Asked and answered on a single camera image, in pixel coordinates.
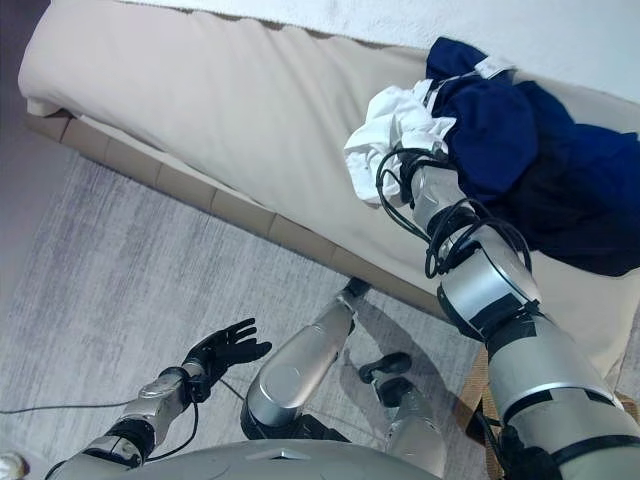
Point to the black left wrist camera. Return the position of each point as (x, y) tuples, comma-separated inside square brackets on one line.
[(199, 390)]

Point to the black garment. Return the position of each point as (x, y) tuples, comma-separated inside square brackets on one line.
[(575, 225)]

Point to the bed with beige cover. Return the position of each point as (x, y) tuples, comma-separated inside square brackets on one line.
[(200, 100)]

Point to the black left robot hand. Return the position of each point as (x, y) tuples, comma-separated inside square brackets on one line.
[(225, 347)]

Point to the navy blue garment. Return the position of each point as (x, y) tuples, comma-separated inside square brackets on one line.
[(490, 115)]

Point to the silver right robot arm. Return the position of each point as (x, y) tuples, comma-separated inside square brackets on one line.
[(480, 290)]

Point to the silver robot leg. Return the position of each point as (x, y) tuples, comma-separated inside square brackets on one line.
[(295, 370), (415, 425)]

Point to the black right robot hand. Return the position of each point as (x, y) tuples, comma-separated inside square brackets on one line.
[(425, 156)]

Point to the grey robot torso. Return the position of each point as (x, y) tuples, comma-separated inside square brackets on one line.
[(250, 465)]

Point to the white garment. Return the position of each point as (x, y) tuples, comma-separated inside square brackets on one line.
[(385, 130)]

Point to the woven tan laundry basket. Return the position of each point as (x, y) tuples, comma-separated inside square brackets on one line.
[(487, 380)]

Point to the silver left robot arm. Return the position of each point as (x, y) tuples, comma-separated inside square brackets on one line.
[(150, 405)]

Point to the silver left robot leg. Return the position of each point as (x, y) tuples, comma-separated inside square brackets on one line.
[(295, 370)]

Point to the silver right robot leg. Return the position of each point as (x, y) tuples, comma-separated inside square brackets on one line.
[(415, 425)]

